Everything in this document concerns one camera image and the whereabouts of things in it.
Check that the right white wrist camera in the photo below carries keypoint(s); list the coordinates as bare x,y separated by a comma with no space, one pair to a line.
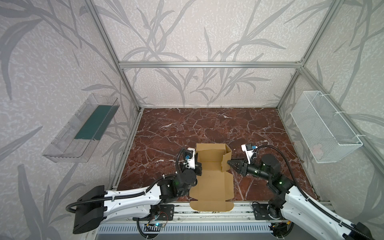
251,152

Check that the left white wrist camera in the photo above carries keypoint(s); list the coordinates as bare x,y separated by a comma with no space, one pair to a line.
189,158

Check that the white wire mesh basket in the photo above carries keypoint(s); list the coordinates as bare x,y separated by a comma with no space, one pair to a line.
325,131

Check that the clear plastic wall bin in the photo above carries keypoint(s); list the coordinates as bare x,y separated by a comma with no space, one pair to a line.
79,138

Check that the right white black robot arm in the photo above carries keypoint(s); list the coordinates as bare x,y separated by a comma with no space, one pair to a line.
293,204

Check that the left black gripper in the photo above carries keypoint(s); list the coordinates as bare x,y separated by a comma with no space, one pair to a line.
196,168

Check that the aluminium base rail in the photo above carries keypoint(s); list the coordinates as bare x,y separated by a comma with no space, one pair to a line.
107,210

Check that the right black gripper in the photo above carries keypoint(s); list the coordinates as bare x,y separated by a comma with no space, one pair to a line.
240,166

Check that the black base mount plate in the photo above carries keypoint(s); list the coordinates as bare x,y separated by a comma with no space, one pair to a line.
162,212
263,211

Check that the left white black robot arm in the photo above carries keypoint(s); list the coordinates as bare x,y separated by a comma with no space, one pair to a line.
160,189

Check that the aluminium cage frame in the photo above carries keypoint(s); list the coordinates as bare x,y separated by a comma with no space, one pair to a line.
299,66

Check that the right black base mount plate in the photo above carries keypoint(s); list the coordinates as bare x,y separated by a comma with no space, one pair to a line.
263,211

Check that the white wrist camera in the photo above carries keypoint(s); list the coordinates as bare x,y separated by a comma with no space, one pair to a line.
251,152
189,158

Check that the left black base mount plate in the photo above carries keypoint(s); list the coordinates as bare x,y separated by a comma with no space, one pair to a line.
162,212

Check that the brown cardboard box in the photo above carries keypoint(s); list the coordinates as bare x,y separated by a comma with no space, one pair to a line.
215,188

